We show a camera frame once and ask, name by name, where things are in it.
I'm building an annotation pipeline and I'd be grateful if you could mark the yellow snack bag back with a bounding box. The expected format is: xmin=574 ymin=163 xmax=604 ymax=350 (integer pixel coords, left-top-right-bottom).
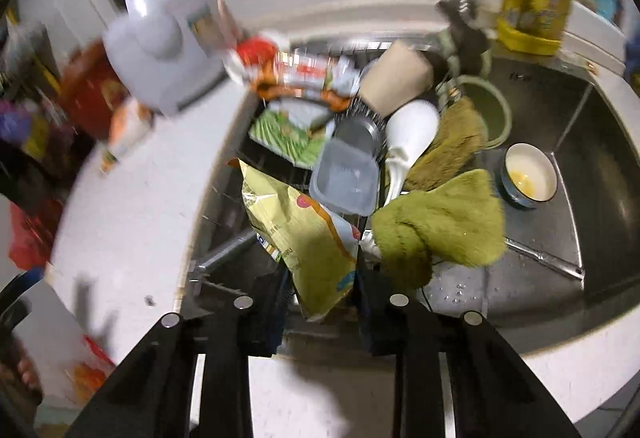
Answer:
xmin=228 ymin=158 xmax=360 ymax=322

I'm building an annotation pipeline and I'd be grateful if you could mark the green dish cloth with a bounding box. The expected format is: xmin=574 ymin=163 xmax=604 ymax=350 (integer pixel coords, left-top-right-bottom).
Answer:
xmin=371 ymin=169 xmax=506 ymax=292

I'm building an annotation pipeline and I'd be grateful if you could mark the red plastic bag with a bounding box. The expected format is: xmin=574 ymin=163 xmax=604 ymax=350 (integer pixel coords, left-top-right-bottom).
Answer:
xmin=8 ymin=198 xmax=64 ymax=271

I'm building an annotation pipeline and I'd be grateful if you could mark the white blue bowl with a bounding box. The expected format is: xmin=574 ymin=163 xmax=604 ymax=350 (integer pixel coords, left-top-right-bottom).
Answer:
xmin=500 ymin=143 xmax=558 ymax=210

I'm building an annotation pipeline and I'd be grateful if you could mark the steel sink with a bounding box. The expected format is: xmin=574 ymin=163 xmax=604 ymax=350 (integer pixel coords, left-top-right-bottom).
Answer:
xmin=181 ymin=45 xmax=639 ymax=352

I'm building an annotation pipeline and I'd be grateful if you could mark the brown scrub cloth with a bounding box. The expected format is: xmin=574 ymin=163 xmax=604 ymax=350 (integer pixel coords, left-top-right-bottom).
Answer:
xmin=404 ymin=97 xmax=486 ymax=191

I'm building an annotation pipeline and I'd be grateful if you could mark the grey plastic container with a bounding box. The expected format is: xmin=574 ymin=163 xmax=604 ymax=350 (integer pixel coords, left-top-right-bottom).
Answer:
xmin=309 ymin=138 xmax=378 ymax=216

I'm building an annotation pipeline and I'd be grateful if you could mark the white ladle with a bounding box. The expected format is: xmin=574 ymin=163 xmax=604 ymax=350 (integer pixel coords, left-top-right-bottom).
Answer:
xmin=384 ymin=99 xmax=439 ymax=205

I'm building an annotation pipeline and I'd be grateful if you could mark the green plastic basin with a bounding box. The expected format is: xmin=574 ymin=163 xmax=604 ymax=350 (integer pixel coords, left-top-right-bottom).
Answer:
xmin=436 ymin=75 xmax=513 ymax=150

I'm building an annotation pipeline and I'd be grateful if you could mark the green white snack wrapper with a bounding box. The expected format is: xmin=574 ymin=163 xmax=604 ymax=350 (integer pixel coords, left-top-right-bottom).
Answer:
xmin=248 ymin=99 xmax=336 ymax=170

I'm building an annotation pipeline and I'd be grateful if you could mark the red slow cooker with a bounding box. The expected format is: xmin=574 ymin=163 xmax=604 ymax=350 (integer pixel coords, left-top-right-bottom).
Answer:
xmin=58 ymin=39 xmax=128 ymax=140

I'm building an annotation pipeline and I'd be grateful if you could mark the beige paper cup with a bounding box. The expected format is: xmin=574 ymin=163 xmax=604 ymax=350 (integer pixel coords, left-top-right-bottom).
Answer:
xmin=358 ymin=40 xmax=434 ymax=117

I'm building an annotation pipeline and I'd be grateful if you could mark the red orange snack wrapper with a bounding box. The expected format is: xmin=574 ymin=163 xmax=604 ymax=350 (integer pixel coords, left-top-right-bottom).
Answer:
xmin=222 ymin=31 xmax=360 ymax=113

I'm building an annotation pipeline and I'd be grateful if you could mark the white rice cooker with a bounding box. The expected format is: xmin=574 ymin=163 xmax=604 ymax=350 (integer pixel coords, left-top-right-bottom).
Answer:
xmin=102 ymin=0 xmax=243 ymax=116

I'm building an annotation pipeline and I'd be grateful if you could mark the steel faucet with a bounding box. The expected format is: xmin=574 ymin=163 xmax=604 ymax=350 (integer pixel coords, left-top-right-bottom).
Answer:
xmin=436 ymin=0 xmax=491 ymax=77

